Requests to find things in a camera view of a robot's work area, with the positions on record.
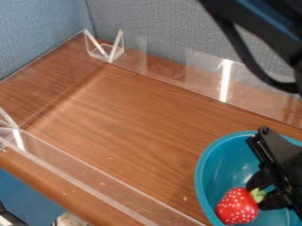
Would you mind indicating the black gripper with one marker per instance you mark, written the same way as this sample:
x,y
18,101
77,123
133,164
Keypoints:
x,y
279,170

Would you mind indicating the red toy strawberry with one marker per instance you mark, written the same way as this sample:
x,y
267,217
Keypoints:
x,y
238,206

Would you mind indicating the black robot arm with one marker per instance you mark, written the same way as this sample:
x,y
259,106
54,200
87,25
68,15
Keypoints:
x,y
274,21

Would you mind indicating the blue plastic bowl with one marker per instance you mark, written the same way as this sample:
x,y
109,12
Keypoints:
x,y
224,166

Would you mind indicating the clear acrylic back barrier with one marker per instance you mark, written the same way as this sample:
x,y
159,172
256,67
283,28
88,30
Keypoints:
x,y
215,77

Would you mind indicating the clear acrylic barrier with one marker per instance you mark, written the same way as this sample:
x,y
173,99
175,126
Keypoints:
x,y
215,77
38,162
64,61

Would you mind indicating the clear acrylic front barrier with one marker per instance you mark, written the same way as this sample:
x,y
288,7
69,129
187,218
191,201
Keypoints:
x,y
38,162

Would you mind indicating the clear acrylic left barrier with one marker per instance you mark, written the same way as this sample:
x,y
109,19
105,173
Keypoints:
x,y
64,61

